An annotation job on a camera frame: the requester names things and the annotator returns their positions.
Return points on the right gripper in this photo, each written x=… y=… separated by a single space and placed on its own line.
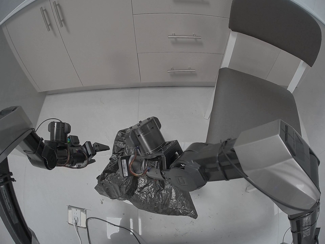
x=141 y=168

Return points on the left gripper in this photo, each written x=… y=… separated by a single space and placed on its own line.
x=78 y=159

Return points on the black plastic bag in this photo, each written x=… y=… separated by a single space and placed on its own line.
x=152 y=197

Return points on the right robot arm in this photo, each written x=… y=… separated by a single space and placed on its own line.
x=266 y=161

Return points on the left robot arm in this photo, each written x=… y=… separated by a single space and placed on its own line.
x=15 y=126

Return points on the white cabinet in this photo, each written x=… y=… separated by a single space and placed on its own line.
x=101 y=47

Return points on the grey padded white-framed chair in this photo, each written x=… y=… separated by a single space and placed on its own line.
x=269 y=21

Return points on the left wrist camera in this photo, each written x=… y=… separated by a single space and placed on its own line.
x=73 y=140

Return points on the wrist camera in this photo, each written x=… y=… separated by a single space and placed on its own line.
x=131 y=140
x=73 y=140

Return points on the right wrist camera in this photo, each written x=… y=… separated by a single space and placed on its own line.
x=131 y=140

